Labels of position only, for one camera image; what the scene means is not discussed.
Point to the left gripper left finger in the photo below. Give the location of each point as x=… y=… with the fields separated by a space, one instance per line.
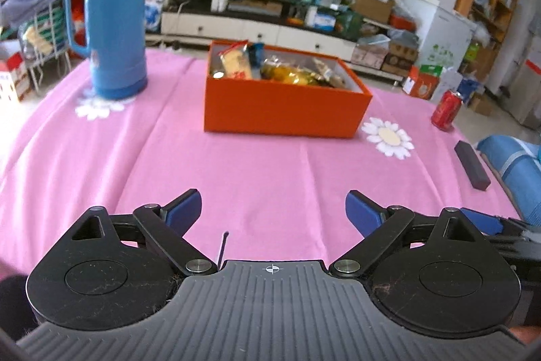
x=109 y=271

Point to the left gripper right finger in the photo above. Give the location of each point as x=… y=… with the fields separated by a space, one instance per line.
x=439 y=276

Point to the red label biscuit pack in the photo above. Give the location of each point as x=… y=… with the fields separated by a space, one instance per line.
x=236 y=61

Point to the yellow orange snack bag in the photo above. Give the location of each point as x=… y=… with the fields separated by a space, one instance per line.
x=290 y=74

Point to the clear bread pastry pack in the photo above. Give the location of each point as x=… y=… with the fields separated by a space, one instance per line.
x=328 y=74

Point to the dark grey rectangular box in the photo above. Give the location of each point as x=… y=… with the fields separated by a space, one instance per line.
x=469 y=160

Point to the red soda can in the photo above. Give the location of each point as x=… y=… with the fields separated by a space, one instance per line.
x=446 y=110

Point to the pink tablecloth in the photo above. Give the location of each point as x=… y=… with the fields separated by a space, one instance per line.
x=264 y=197

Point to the white small fridge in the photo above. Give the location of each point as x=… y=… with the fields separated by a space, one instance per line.
x=444 y=36

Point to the wooden shelf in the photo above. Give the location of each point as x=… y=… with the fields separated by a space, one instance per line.
x=488 y=5

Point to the white tv cabinet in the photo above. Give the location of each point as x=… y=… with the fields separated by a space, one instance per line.
x=196 y=29

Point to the brown cardboard box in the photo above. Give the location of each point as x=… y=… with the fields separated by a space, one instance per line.
x=376 y=10

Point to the blue thermos jug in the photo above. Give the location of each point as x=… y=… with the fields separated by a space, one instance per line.
x=114 y=45

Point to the wire rack cart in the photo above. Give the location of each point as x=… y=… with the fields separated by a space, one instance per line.
x=43 y=38

